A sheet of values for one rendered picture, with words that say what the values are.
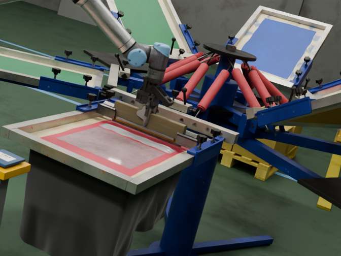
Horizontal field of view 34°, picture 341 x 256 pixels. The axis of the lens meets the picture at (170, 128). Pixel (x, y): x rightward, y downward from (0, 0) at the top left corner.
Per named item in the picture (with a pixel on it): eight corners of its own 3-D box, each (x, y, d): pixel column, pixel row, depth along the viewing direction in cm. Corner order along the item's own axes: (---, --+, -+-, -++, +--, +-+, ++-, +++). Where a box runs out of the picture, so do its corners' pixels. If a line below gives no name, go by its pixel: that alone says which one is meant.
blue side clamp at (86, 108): (82, 123, 247) (86, 108, 245) (73, 119, 249) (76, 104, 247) (117, 114, 274) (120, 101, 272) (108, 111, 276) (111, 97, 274)
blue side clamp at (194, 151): (194, 168, 227) (198, 152, 225) (183, 163, 229) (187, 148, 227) (219, 154, 254) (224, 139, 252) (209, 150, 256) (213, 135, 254)
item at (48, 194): (104, 287, 206) (130, 182, 194) (10, 238, 222) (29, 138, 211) (109, 284, 209) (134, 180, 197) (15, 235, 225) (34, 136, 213)
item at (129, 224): (108, 283, 208) (133, 180, 196) (99, 279, 209) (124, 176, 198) (162, 242, 249) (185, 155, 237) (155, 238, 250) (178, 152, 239)
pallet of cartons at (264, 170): (219, 128, 668) (230, 93, 656) (296, 154, 642) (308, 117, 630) (185, 153, 548) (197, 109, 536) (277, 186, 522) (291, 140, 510)
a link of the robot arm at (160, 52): (151, 40, 242) (171, 44, 243) (146, 64, 245) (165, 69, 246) (152, 42, 234) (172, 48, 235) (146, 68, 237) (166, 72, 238)
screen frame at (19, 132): (134, 195, 184) (137, 184, 183) (0, 135, 205) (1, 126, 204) (218, 150, 254) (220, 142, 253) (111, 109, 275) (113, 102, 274)
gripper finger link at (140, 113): (135, 122, 248) (141, 102, 247) (146, 127, 246) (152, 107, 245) (132, 122, 245) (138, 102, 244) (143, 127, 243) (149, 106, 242)
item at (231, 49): (189, 281, 325) (253, 56, 288) (130, 253, 339) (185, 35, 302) (213, 256, 360) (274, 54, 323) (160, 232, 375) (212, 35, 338)
